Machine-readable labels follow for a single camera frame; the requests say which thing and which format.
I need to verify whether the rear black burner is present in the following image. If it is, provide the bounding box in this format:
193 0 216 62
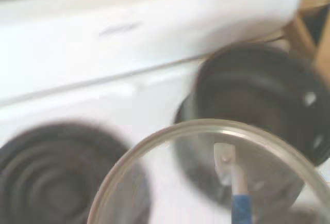
0 122 153 224

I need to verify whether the glass lid with blue handle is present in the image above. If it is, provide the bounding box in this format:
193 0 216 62
87 118 330 224

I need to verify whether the dark electric coil element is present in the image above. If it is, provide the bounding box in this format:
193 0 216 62
2 141 111 224

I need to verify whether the black cooking pot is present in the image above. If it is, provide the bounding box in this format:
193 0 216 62
173 43 330 207

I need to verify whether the white electric stove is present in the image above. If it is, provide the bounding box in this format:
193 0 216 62
0 0 330 224

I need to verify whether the wooden chair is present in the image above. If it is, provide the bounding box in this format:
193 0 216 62
268 0 330 80

